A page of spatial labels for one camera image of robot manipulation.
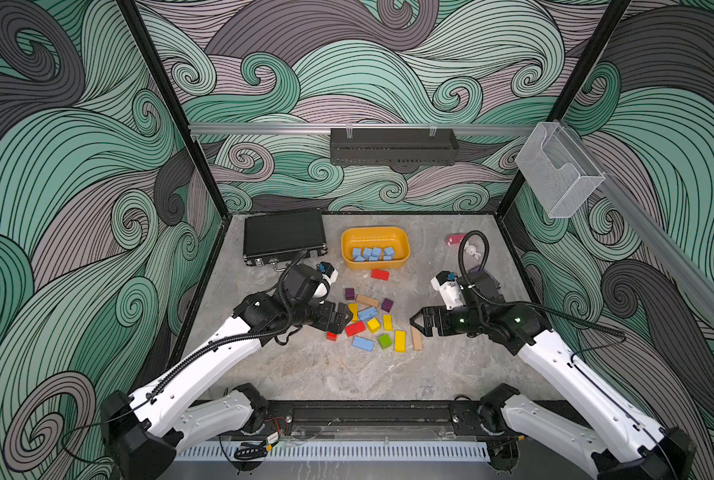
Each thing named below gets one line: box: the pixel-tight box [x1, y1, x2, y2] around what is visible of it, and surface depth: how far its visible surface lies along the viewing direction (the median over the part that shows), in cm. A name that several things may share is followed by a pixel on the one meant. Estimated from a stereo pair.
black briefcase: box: [243, 210, 328, 272], surface depth 106 cm
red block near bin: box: [371, 269, 391, 281], surface depth 106 cm
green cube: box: [378, 333, 393, 350], surface depth 87 cm
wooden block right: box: [411, 326, 423, 351], surface depth 87 cm
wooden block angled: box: [356, 294, 380, 308], surface depth 97 cm
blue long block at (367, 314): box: [358, 306, 378, 321], surface depth 93 cm
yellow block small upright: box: [383, 314, 393, 331], surface depth 91 cm
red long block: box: [345, 321, 366, 337], surface depth 89 cm
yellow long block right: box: [394, 330, 407, 353], surface depth 87 cm
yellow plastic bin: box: [341, 226, 411, 270], surface depth 109 cm
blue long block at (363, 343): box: [352, 336, 375, 352], surface depth 87 cm
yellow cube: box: [367, 318, 381, 334], surface depth 89 cm
